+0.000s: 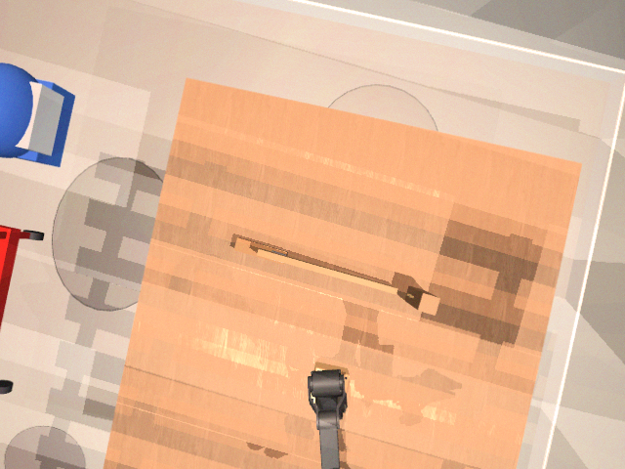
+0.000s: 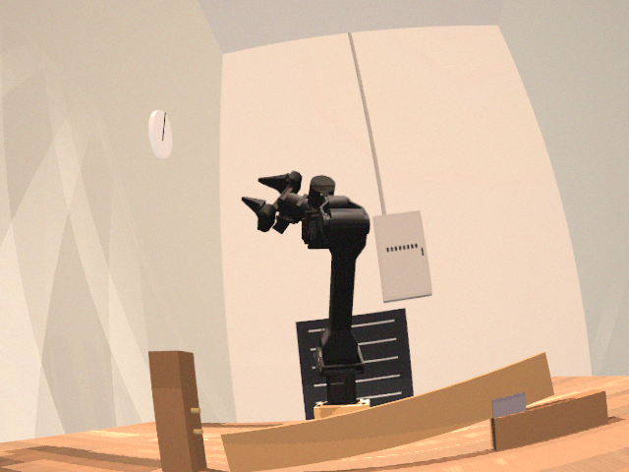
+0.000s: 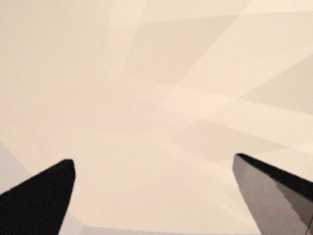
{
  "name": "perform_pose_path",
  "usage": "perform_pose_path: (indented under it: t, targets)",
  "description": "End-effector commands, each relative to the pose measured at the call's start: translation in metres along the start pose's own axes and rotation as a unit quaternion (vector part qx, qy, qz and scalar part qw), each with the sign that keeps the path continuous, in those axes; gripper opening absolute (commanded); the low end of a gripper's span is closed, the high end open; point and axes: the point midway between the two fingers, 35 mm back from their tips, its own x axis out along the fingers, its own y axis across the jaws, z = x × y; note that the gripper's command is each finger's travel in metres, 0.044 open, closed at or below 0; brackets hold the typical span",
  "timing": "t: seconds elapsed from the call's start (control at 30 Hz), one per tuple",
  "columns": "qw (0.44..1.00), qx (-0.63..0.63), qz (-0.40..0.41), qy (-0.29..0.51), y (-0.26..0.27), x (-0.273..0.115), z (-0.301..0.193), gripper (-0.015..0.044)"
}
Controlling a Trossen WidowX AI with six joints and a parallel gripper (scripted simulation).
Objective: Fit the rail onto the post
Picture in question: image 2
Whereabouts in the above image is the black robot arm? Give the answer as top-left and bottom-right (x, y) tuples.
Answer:
(302, 175), (370, 406)

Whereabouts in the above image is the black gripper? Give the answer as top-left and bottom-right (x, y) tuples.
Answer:
(242, 170), (309, 232)

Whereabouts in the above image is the long wooden rail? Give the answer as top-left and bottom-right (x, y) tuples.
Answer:
(220, 352), (554, 472)

